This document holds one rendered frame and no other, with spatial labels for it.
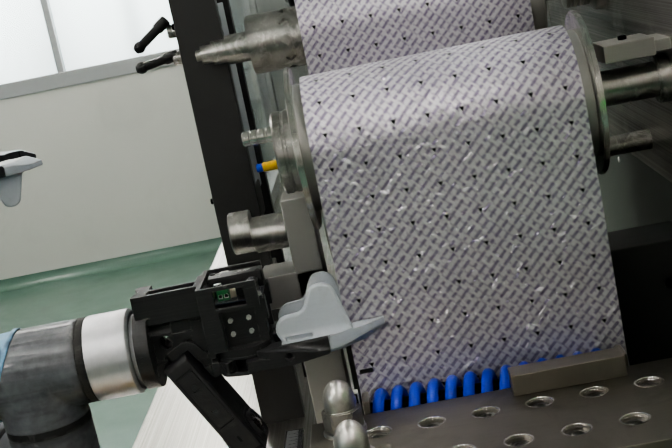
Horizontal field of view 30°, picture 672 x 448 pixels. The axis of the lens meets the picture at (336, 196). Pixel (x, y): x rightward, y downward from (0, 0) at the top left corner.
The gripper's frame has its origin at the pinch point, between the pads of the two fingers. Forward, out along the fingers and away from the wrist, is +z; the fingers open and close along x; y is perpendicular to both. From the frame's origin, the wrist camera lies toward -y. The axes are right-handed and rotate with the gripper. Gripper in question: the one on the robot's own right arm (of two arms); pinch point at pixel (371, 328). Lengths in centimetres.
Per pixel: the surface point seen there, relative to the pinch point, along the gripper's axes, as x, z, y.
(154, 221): 556, -126, -88
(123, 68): 555, -124, -5
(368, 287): -0.2, 0.5, 3.7
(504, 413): -9.5, 9.5, -6.2
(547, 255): -0.2, 16.1, 3.5
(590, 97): 0.3, 22.0, 16.2
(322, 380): 7.8, -5.8, -6.5
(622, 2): 21.1, 30.1, 21.7
